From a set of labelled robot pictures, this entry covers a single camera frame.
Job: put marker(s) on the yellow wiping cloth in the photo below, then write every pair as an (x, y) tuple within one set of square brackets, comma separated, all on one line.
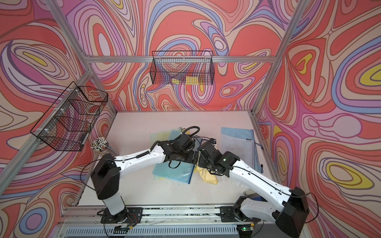
[(206, 176)]

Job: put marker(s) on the light blue mesh document bag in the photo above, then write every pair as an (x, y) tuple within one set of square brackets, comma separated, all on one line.
[(244, 134)]

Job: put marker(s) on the black wire basket left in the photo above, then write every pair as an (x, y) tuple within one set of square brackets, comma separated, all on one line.
[(68, 122)]

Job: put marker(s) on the green zip document bag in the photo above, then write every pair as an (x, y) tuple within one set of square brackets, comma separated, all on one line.
[(165, 135)]

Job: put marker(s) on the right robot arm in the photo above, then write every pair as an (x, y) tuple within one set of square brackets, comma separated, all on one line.
[(287, 208)]

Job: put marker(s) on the black wire basket back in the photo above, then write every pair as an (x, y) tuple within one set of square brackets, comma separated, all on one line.
[(170, 64)]

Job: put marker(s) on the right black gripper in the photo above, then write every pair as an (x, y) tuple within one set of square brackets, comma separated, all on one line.
[(202, 163)]

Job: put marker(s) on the yellow sponge in basket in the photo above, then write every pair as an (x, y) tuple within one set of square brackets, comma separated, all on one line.
[(187, 80)]

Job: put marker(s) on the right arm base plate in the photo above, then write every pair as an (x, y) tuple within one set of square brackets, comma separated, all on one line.
[(230, 214)]

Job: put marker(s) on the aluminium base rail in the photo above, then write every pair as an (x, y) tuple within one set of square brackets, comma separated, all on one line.
[(165, 221)]

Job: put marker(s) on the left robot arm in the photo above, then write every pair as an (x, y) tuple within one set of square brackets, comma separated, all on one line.
[(108, 172)]

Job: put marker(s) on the black wire basket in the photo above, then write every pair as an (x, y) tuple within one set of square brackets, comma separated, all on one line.
[(170, 64), (68, 122)]

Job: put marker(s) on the clear pencil holder cup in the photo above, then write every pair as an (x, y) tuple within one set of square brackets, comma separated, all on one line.
[(102, 147)]

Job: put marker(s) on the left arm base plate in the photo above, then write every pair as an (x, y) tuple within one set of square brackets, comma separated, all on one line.
[(130, 215)]

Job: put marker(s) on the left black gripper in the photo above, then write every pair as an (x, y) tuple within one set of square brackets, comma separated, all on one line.
[(191, 159)]

